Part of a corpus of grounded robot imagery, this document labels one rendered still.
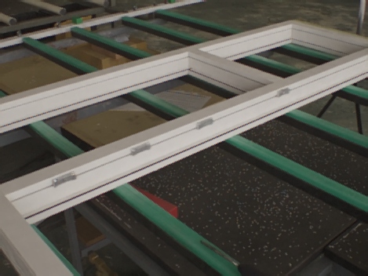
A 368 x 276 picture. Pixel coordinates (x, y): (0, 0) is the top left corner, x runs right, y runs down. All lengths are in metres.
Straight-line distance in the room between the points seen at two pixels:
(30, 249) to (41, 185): 0.20
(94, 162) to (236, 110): 0.42
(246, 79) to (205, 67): 0.18
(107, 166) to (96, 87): 0.47
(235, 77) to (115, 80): 0.37
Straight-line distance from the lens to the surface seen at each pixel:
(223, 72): 1.52
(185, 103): 1.94
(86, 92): 1.43
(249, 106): 1.26
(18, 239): 0.82
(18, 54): 2.14
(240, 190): 1.50
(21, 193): 0.94
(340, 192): 1.04
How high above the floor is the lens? 1.43
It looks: 28 degrees down
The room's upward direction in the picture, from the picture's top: 1 degrees counter-clockwise
